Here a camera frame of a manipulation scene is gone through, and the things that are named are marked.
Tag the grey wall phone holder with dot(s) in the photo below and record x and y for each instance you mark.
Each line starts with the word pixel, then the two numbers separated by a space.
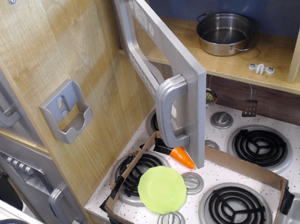
pixel 61 103

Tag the small centre grey knob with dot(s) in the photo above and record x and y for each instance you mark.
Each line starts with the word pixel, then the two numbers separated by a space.
pixel 212 144

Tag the hanging round strainer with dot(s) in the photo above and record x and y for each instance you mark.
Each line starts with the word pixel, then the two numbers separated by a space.
pixel 211 97

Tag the grey toy microwave door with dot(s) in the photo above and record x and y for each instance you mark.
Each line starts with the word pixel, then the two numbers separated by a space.
pixel 171 74

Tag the back centre grey knob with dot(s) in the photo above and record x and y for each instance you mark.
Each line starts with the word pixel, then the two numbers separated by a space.
pixel 221 120

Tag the grey ice dispenser panel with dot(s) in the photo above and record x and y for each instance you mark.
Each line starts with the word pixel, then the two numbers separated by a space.
pixel 30 175

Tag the hanging small spatula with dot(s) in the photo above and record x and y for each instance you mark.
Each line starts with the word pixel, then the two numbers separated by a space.
pixel 250 108

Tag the white door latch clip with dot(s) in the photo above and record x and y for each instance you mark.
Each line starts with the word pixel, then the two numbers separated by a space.
pixel 261 68

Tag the orange toy carrot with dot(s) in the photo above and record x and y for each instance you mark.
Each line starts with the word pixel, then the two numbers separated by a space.
pixel 180 155

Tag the stainless steel pot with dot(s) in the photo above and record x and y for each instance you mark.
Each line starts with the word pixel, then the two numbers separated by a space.
pixel 225 34

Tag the front right stove burner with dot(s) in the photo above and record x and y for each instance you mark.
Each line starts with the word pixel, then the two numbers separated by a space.
pixel 232 203

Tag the front grey stove knob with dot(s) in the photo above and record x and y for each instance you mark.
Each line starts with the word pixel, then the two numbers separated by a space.
pixel 171 218

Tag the stove burner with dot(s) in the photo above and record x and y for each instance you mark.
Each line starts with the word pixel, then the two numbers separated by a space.
pixel 152 122
pixel 232 203
pixel 128 192
pixel 262 146

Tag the back left stove burner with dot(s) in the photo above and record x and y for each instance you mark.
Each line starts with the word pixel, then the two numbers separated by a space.
pixel 152 122

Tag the green plastic plate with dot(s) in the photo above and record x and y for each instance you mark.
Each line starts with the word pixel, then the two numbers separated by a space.
pixel 162 190

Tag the back right stove burner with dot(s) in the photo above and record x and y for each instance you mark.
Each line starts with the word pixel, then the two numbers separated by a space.
pixel 262 146

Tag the front left stove burner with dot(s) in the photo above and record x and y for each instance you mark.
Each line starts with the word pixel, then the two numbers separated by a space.
pixel 128 192

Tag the grey stove knob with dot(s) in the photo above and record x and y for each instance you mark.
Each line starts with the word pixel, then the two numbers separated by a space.
pixel 171 218
pixel 193 182

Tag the lower grey fridge handle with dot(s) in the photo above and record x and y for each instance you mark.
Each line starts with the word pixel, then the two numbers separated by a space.
pixel 64 207

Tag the middle grey stove knob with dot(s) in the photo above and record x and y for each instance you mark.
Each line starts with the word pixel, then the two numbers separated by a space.
pixel 193 182

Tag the brown cardboard frame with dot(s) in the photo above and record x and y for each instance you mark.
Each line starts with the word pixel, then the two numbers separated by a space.
pixel 222 159

